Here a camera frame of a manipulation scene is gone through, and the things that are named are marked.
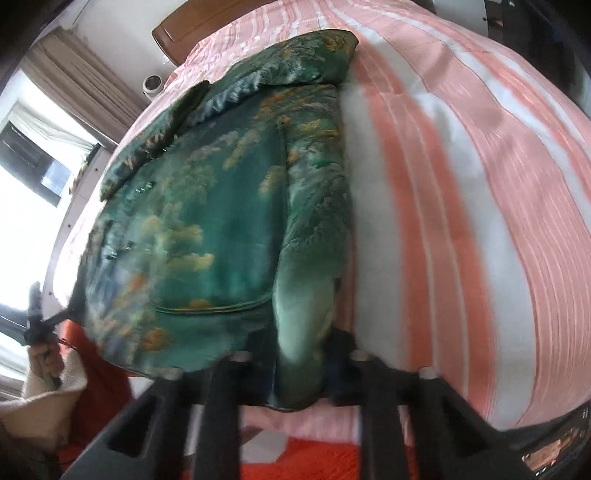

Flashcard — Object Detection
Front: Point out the orange fleece clothing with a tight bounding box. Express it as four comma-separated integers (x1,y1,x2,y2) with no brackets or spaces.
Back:
54,320,416,480

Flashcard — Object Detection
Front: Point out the wooden bed headboard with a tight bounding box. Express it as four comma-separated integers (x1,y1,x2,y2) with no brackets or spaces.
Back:
151,0,260,68

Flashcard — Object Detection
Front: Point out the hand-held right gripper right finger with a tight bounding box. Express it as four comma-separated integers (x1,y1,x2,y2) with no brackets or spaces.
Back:
323,329,532,480

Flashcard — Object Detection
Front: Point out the beige curtain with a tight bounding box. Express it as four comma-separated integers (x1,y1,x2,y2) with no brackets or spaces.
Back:
21,27,149,149

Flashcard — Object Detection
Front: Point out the green patterned padded jacket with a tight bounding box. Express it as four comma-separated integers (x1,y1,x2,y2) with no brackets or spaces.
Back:
76,28,360,412

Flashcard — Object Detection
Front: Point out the pink striped bed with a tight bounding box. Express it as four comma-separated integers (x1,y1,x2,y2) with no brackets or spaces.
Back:
46,0,591,444

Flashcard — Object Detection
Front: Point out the white window seat cabinet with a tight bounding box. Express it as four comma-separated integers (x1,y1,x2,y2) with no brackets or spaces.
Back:
44,143,118,296

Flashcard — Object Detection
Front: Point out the white round fan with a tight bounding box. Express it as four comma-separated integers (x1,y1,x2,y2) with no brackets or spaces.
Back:
141,74,165,99

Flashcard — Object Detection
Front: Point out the person's left hand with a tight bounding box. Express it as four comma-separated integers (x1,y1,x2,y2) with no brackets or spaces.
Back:
28,344,66,389

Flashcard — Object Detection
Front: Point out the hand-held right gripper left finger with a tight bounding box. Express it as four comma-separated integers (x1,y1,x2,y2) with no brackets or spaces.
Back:
60,351,254,480

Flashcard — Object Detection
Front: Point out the person's left forearm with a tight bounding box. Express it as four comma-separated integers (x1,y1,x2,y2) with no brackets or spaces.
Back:
0,355,89,457

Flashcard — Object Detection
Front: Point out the window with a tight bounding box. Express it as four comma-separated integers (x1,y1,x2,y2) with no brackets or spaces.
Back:
0,69,101,376

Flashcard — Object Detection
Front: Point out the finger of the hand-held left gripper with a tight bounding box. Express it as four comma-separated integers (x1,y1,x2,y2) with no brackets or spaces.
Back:
41,308,75,326

